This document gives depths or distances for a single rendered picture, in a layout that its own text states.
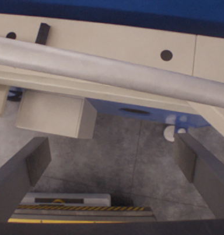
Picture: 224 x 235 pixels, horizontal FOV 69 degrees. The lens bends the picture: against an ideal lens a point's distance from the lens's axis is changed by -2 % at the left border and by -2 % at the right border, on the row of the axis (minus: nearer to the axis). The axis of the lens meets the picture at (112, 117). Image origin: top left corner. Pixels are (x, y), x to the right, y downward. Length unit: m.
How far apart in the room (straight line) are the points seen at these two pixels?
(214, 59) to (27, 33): 0.35
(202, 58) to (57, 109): 0.48
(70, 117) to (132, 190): 0.69
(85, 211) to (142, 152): 0.50
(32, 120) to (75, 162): 0.56
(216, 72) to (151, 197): 0.94
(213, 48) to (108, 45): 0.19
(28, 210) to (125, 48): 0.78
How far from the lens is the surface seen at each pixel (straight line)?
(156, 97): 0.38
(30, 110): 0.68
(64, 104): 0.63
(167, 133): 1.11
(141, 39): 0.34
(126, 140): 1.09
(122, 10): 0.41
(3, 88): 0.68
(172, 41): 0.34
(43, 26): 0.36
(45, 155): 0.17
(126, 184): 1.13
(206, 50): 0.36
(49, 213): 0.87
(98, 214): 0.81
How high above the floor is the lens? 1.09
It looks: 82 degrees down
